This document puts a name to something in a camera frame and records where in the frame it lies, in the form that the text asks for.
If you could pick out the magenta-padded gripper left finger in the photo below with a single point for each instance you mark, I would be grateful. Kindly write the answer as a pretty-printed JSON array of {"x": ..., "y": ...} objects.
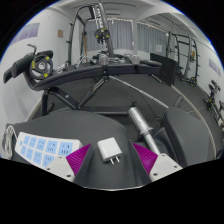
[{"x": 78, "y": 158}]

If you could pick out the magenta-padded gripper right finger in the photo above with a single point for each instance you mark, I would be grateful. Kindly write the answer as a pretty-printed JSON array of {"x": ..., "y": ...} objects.
[{"x": 146, "y": 158}]

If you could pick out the white charger block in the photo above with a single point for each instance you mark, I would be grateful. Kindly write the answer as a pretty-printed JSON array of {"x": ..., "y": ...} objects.
[{"x": 106, "y": 148}]

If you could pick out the white power strip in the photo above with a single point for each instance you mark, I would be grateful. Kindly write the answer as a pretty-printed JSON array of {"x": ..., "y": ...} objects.
[{"x": 36, "y": 148}]

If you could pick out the black padded seat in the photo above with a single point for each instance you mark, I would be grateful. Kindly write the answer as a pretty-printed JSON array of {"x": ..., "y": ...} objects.
[{"x": 185, "y": 136}]

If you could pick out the long thin silver bar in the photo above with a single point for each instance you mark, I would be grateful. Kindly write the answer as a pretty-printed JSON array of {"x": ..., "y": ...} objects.
[{"x": 140, "y": 92}]

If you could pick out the black weight bench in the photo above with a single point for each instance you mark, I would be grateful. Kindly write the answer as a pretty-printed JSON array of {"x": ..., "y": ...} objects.
[{"x": 83, "y": 71}]

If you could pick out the black exercise machine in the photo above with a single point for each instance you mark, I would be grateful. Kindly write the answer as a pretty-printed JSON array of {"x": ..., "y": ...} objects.
[{"x": 213, "y": 100}]

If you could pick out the black box panel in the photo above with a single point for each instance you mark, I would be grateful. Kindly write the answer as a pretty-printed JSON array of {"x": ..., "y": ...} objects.
[{"x": 165, "y": 68}]

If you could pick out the silver dumbbell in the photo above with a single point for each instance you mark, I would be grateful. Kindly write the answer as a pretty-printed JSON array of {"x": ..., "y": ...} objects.
[
  {"x": 104, "y": 59},
  {"x": 135, "y": 59}
]

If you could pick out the black power rack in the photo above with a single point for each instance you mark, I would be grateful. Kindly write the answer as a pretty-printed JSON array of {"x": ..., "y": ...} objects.
[{"x": 194, "y": 60}]

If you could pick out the grey window curtain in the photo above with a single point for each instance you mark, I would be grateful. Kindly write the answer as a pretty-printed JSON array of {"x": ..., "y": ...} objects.
[
  {"x": 150, "y": 38},
  {"x": 121, "y": 35}
]

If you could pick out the hanging black yellow weight plate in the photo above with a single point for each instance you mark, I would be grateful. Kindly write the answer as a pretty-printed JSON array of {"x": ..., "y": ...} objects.
[{"x": 98, "y": 35}]

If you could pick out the small purple wall poster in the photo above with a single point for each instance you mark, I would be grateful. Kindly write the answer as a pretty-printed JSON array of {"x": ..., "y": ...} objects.
[{"x": 215, "y": 67}]

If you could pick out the brown wall plaque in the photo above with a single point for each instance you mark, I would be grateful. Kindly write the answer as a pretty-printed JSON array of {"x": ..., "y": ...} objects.
[{"x": 60, "y": 33}]

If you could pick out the large purple wall poster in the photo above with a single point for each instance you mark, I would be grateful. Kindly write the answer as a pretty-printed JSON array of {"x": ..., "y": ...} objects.
[{"x": 28, "y": 31}]

